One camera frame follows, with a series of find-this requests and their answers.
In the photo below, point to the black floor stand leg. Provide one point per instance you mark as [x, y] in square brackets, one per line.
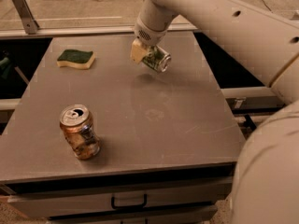
[249, 122]

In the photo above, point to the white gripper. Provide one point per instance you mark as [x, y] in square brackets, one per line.
[149, 34]

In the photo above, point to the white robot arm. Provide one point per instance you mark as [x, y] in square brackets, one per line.
[266, 180]

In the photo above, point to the orange soda can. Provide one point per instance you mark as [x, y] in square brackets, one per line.
[76, 123]

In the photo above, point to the grey drawer cabinet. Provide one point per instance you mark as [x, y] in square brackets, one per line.
[171, 136]

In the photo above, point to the green yellow sponge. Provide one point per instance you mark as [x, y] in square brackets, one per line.
[77, 59]

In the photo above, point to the left metal railing bracket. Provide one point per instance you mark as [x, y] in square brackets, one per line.
[28, 21]

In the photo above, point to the black drawer handle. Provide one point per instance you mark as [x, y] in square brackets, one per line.
[129, 202]

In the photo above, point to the green soda can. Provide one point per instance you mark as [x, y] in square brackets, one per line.
[157, 59]

